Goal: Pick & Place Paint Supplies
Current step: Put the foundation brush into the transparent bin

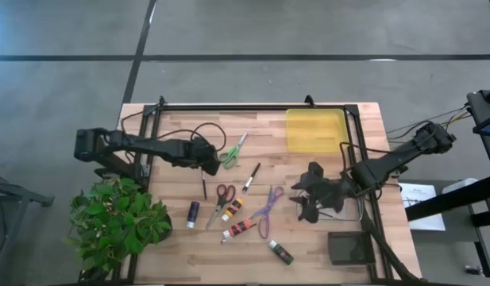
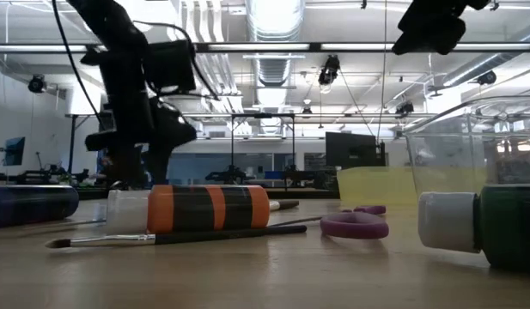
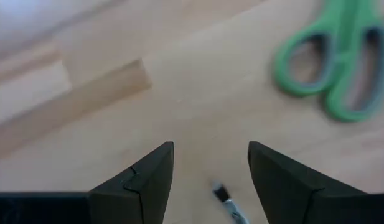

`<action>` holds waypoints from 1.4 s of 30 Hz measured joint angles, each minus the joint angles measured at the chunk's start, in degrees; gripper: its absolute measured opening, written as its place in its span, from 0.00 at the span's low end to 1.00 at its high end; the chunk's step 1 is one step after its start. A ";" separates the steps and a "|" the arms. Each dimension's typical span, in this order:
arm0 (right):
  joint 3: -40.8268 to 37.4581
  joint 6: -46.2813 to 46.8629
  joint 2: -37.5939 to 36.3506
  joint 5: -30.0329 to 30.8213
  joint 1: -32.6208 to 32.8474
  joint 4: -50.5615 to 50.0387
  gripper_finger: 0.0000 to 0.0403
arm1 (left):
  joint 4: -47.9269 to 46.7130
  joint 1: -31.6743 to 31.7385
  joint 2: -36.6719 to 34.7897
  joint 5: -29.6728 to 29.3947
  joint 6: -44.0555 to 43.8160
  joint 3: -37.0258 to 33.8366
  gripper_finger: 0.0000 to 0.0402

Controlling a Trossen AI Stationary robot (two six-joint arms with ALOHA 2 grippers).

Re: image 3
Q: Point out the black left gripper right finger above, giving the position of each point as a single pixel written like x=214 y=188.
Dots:
x=288 y=193

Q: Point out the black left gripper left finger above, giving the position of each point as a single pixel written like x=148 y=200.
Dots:
x=148 y=186

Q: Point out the green scissors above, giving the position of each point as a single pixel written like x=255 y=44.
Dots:
x=339 y=46

